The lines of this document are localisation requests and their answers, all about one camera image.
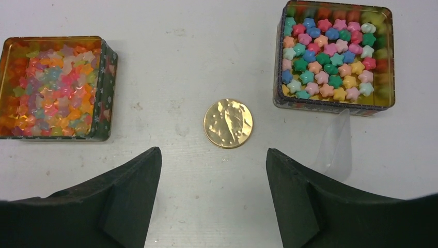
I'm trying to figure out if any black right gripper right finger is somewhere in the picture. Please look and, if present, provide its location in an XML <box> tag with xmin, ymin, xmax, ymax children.
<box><xmin>266</xmin><ymin>148</ymin><xmax>437</xmax><ymax>247</ymax></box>

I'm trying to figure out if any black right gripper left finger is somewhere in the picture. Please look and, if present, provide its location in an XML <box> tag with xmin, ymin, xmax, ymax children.
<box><xmin>1</xmin><ymin>147</ymin><xmax>162</xmax><ymax>247</ymax></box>

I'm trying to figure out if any clear plastic scoop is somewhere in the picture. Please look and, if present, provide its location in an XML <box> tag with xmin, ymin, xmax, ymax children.
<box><xmin>311</xmin><ymin>109</ymin><xmax>352</xmax><ymax>182</ymax></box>

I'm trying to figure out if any tin of translucent star candies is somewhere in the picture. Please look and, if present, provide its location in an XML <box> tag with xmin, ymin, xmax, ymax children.
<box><xmin>1</xmin><ymin>36</ymin><xmax>119</xmax><ymax>142</ymax></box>

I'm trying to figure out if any tin of pastel star candies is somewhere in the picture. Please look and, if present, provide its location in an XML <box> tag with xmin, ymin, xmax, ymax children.
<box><xmin>273</xmin><ymin>1</ymin><xmax>396</xmax><ymax>116</ymax></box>

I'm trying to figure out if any gold round lid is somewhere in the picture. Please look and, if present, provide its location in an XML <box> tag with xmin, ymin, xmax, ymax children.
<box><xmin>203</xmin><ymin>99</ymin><xmax>254</xmax><ymax>149</ymax></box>

